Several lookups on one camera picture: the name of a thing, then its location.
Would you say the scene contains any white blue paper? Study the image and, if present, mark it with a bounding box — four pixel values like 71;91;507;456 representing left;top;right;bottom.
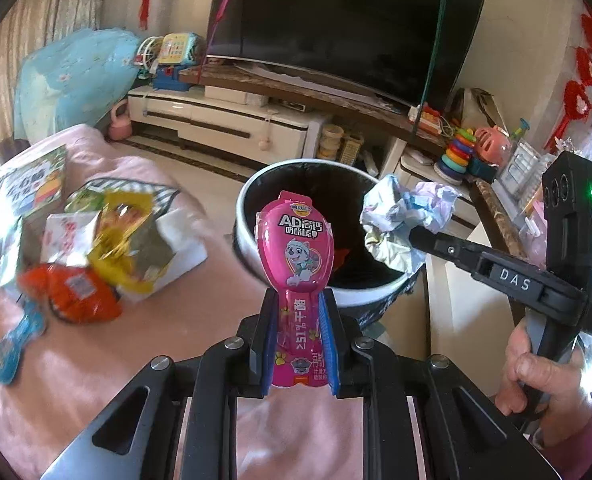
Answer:
360;174;460;278

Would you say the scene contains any blue plastic snack bag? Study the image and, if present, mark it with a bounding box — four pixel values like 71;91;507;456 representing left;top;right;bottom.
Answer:
0;300;46;386

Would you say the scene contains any orange snack wrapper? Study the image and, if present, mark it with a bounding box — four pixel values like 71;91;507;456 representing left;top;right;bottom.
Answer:
17;263;122;324

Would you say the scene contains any pink candy package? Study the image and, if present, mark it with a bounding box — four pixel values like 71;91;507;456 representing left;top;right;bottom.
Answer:
256;191;334;388

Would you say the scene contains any yellow snack wrapper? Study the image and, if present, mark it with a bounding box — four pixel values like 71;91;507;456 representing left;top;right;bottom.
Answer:
88;191;174;295

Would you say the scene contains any white 1928 milk carton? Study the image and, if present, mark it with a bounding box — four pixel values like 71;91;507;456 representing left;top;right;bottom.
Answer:
40;211;100;268

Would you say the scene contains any green drink carton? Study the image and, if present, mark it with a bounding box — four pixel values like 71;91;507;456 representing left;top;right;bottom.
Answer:
0;217;24;288

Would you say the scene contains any white trash bin black liner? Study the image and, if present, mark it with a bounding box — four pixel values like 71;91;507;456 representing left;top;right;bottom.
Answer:
233;159;417;326

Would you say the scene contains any person's right hand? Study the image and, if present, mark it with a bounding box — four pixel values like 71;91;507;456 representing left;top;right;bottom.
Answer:
494;320;592;448

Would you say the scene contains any pink tablecloth with plaid patches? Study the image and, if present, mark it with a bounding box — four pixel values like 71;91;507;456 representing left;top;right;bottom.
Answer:
0;190;363;479

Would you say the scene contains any white tissue paper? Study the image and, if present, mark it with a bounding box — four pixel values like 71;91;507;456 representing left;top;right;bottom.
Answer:
117;208;208;304

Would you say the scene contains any black flat television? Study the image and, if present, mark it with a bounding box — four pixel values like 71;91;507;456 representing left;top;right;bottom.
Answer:
208;0;484;110

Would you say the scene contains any green foil snack wrapper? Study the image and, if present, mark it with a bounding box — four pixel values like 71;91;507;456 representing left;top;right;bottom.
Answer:
64;188;105;214

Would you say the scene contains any stack of children's books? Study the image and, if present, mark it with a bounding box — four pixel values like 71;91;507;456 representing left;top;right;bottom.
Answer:
0;144;70;252

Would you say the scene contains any pink kettlebell toy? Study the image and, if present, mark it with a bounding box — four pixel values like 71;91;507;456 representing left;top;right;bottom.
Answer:
108;99;132;141

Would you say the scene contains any toy cash register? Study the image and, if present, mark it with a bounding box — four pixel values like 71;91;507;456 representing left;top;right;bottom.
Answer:
153;32;206;91

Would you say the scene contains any blue floral bundle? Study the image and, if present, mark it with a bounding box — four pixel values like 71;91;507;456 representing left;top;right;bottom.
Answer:
13;28;141;144

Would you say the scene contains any right beige curtain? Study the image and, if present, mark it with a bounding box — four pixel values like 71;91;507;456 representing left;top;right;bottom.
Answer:
0;0;102;145

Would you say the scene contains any rainbow stacking ring toy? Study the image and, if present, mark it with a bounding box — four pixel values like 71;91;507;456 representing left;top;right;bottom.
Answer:
433;128;477;185

